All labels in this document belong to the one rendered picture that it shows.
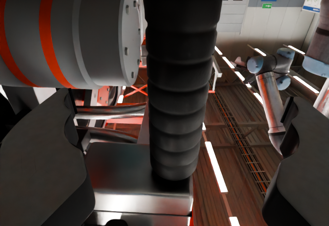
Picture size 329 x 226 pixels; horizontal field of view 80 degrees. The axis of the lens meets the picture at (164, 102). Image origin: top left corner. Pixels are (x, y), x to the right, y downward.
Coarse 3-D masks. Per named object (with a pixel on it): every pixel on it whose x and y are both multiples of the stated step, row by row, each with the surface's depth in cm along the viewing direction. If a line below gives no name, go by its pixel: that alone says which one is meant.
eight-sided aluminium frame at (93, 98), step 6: (72, 90) 50; (78, 90) 52; (90, 90) 50; (96, 90) 53; (78, 96) 53; (90, 96) 50; (96, 96) 53; (78, 102) 52; (84, 102) 49; (90, 102) 49; (96, 102) 53; (78, 120) 49; (84, 120) 48; (90, 120) 49; (90, 126) 49
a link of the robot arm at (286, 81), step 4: (276, 76) 97; (280, 76) 96; (284, 76) 95; (276, 80) 97; (280, 80) 95; (284, 80) 95; (288, 80) 96; (280, 84) 95; (284, 84) 96; (288, 84) 97; (280, 88) 97; (284, 88) 98
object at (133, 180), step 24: (96, 144) 17; (120, 144) 17; (144, 144) 18; (96, 168) 15; (120, 168) 15; (144, 168) 15; (96, 192) 14; (120, 192) 14; (144, 192) 14; (168, 192) 14; (192, 192) 14; (96, 216) 16; (120, 216) 15; (144, 216) 15; (168, 216) 15
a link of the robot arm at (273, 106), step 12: (252, 60) 90; (264, 60) 88; (276, 60) 90; (252, 72) 91; (264, 72) 88; (264, 84) 88; (276, 84) 88; (264, 96) 88; (276, 96) 86; (264, 108) 90; (276, 108) 86; (276, 120) 85; (276, 132) 85; (276, 144) 86
